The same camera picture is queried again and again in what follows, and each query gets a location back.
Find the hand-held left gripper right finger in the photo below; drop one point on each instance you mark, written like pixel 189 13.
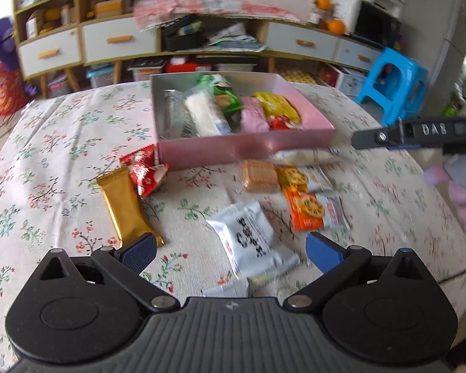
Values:
pixel 324 250

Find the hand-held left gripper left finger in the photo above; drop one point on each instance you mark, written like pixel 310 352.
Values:
pixel 139 250

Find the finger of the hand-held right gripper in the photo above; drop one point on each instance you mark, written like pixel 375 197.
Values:
pixel 406 147
pixel 372 138

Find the orange biscuit packet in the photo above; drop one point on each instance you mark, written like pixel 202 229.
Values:
pixel 293 176
pixel 308 209

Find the gold snack packet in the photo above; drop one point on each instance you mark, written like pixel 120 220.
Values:
pixel 124 206

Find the small red snack packet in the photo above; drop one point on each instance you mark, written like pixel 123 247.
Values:
pixel 138 154
pixel 149 178

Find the white bread packet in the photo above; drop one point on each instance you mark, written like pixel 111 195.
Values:
pixel 303 157
pixel 207 114

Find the white black-print snack packet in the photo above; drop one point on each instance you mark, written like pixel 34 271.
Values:
pixel 248 237

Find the red white-print snack packet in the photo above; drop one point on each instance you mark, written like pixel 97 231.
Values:
pixel 285 123

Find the silver snack packet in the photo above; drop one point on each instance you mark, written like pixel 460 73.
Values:
pixel 225 289

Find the brown biscuit packet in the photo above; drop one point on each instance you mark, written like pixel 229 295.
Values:
pixel 260 175

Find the yellow snack packet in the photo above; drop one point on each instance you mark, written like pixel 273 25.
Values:
pixel 277 105

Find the pink snack packet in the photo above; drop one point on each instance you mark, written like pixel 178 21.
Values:
pixel 254 120

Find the pink cardboard box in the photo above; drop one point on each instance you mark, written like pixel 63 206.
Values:
pixel 237 145

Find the clear wafer packet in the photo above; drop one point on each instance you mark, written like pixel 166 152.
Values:
pixel 174 112

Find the green snack packet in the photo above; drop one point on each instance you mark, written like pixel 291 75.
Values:
pixel 211 83
pixel 229 104

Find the blue plastic stool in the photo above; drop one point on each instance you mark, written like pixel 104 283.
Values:
pixel 411 81

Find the white printed carton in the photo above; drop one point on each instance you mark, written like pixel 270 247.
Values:
pixel 347 79

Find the white cabinet drawer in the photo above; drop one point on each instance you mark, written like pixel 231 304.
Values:
pixel 359 56
pixel 120 46
pixel 301 35
pixel 48 56

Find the yellow egg tray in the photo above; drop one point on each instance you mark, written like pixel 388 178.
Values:
pixel 295 74

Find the black microwave oven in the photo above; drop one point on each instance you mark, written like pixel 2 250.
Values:
pixel 376 27

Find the orange fruit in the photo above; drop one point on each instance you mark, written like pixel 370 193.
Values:
pixel 323 2
pixel 336 26

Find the floral tablecloth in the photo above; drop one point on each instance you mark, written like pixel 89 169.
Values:
pixel 62 143

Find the clear food container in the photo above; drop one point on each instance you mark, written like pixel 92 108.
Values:
pixel 233 67

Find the pile of papers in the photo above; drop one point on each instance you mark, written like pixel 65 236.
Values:
pixel 233 39

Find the blue-lid clear storage box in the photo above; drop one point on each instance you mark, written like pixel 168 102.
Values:
pixel 99 75

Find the black-lid storage box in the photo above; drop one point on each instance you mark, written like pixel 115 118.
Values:
pixel 145 68

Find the small clear storage box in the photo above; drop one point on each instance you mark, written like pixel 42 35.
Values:
pixel 58 83

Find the red flat box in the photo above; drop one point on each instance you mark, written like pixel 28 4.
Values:
pixel 180 64

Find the red printed bag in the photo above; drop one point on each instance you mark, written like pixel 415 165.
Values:
pixel 4 89

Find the black storage case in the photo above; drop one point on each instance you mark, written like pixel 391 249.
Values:
pixel 182 40

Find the pink fringed cloth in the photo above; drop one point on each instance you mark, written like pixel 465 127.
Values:
pixel 186 7

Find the yellow cardboard box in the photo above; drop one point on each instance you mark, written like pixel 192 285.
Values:
pixel 108 7

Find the small white carton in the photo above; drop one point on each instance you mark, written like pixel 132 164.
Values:
pixel 32 25

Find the purple round object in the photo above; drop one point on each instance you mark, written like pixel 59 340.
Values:
pixel 0 42

